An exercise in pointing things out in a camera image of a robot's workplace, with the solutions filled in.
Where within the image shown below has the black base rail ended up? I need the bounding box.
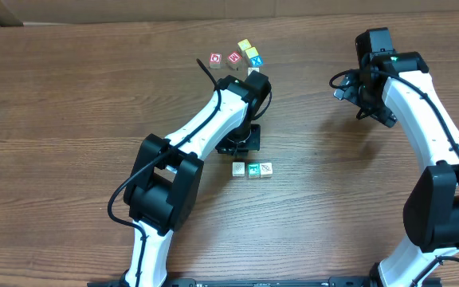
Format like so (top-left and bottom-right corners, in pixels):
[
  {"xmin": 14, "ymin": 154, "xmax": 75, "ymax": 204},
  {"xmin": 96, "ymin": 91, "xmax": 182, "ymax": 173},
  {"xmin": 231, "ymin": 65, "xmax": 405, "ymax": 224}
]
[{"xmin": 86, "ymin": 276, "xmax": 442, "ymax": 287}]

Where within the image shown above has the white swirl wooden block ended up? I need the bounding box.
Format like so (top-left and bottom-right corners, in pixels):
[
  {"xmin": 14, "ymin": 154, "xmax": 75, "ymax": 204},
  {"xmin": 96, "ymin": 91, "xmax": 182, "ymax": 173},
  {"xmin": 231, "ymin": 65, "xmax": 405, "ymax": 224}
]
[{"xmin": 232, "ymin": 162, "xmax": 245, "ymax": 177}]

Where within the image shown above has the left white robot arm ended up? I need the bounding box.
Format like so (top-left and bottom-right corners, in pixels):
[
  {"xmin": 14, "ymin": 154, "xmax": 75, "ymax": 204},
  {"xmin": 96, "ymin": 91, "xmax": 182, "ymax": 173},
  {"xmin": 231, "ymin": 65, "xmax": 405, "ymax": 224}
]
[{"xmin": 118, "ymin": 71, "xmax": 272, "ymax": 286}]

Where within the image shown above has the yellow wooden block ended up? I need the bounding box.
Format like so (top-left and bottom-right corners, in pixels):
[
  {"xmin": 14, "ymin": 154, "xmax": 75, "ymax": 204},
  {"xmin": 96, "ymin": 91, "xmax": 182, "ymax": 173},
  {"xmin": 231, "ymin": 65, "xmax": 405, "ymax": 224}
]
[
  {"xmin": 237, "ymin": 39, "xmax": 252, "ymax": 56},
  {"xmin": 244, "ymin": 46, "xmax": 259, "ymax": 63}
]

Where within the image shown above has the cardboard box wall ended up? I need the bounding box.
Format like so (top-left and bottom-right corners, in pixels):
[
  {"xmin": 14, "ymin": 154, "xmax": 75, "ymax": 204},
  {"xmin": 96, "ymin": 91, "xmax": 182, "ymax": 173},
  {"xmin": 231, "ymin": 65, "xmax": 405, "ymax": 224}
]
[{"xmin": 0, "ymin": 0, "xmax": 459, "ymax": 26}]

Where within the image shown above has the red letter wooden block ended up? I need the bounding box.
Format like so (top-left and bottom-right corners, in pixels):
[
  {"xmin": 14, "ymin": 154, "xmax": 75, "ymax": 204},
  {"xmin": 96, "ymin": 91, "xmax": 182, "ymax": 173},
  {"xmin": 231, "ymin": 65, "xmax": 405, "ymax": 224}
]
[{"xmin": 226, "ymin": 51, "xmax": 242, "ymax": 70}]

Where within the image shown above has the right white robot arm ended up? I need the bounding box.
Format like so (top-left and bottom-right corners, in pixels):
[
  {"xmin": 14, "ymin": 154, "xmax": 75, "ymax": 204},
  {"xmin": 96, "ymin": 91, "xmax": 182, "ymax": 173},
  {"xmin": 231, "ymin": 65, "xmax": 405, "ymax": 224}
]
[{"xmin": 333, "ymin": 27, "xmax": 459, "ymax": 286}]

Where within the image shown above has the green picture wooden block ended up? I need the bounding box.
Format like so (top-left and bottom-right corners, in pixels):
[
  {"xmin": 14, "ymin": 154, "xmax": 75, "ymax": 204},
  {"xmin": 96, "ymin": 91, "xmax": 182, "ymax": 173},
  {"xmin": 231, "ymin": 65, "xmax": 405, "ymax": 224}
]
[{"xmin": 247, "ymin": 163, "xmax": 261, "ymax": 179}]

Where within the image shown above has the blue X wooden block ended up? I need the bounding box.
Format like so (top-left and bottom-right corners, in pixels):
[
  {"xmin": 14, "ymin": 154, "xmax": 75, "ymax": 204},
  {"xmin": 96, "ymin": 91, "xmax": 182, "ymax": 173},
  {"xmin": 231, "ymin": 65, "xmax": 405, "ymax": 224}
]
[{"xmin": 249, "ymin": 56, "xmax": 264, "ymax": 68}]

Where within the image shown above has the red circle wooden block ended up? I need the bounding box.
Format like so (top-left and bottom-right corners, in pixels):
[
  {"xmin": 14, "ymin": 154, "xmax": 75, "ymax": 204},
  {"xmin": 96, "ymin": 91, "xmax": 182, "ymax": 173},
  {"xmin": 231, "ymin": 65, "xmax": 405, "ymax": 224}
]
[{"xmin": 209, "ymin": 53, "xmax": 222, "ymax": 69}]

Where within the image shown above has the white leaf wooden block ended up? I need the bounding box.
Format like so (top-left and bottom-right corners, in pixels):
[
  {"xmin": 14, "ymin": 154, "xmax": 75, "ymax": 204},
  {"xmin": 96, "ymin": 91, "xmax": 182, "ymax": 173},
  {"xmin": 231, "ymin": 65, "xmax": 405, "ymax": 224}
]
[{"xmin": 260, "ymin": 163, "xmax": 273, "ymax": 178}]

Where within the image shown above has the yellow top wooden block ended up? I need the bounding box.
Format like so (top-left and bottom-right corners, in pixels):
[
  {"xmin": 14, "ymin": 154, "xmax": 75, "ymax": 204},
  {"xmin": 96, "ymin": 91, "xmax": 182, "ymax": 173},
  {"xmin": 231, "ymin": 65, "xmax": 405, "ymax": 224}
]
[{"xmin": 237, "ymin": 39, "xmax": 252, "ymax": 56}]

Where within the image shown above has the white drawing wooden block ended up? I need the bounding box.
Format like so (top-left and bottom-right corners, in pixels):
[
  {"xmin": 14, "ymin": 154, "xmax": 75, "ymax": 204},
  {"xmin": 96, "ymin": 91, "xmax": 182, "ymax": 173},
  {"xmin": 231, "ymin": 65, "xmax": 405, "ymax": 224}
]
[{"xmin": 247, "ymin": 67, "xmax": 260, "ymax": 76}]

